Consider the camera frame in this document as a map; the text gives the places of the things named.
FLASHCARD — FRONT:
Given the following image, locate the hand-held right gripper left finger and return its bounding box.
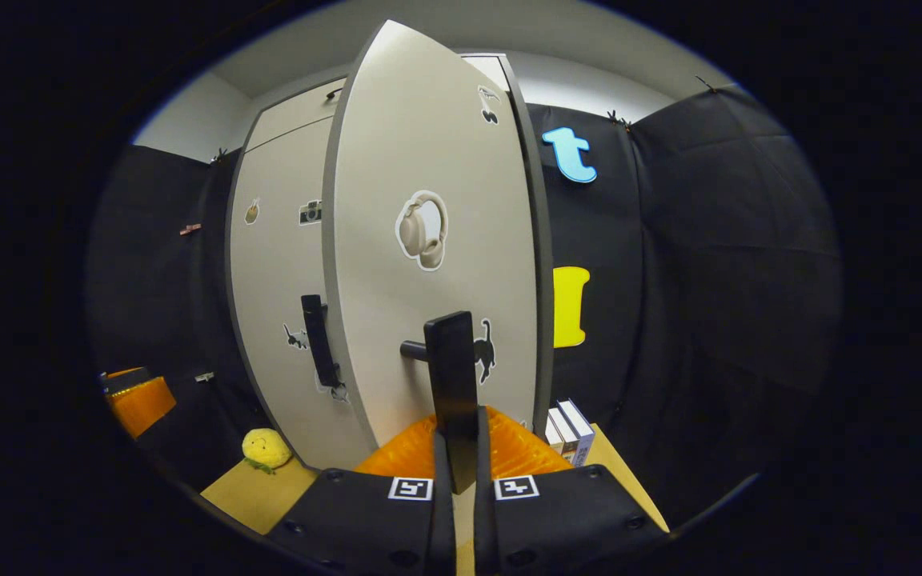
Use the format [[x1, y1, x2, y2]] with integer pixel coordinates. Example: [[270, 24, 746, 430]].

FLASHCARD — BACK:
[[265, 414, 459, 576]]

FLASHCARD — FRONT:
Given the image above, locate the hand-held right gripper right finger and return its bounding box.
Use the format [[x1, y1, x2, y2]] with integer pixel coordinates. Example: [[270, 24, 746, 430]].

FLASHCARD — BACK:
[[473, 405, 670, 576]]

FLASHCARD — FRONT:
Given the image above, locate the beige cabinet door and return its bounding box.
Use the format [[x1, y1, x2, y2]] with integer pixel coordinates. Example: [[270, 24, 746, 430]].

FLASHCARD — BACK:
[[229, 116, 378, 471], [321, 20, 543, 495]]

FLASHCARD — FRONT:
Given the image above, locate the beige double-door shoe cabinet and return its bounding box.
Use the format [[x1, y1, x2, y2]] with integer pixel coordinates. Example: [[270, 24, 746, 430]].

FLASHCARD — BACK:
[[223, 52, 555, 473]]

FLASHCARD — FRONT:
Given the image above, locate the white book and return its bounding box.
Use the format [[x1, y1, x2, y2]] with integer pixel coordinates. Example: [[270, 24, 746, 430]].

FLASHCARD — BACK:
[[557, 398, 596, 467], [545, 408, 580, 466]]

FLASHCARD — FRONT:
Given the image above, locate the yellow plush toy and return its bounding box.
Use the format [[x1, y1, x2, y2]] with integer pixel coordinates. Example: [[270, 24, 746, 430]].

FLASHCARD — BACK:
[[241, 428, 295, 474]]

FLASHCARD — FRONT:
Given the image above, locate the black backdrop cloth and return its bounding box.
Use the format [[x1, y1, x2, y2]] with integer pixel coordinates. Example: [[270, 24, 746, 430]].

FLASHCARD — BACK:
[[85, 76, 844, 529]]

